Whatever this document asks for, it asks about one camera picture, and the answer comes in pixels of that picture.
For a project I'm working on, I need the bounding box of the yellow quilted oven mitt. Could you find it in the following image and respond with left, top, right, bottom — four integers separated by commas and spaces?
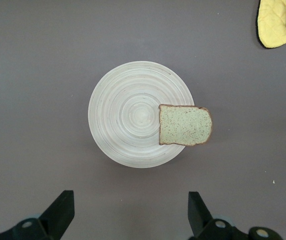
256, 0, 286, 49

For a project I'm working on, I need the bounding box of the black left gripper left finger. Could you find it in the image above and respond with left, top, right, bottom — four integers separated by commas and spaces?
0, 190, 74, 240

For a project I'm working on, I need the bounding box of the round light wooden plate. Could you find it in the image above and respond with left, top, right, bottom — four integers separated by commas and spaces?
87, 60, 195, 169

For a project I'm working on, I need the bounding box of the brown-crusted bread slice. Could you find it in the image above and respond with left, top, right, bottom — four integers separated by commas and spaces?
158, 104, 213, 147

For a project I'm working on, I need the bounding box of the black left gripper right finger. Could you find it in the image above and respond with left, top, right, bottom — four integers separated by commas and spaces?
188, 191, 283, 240

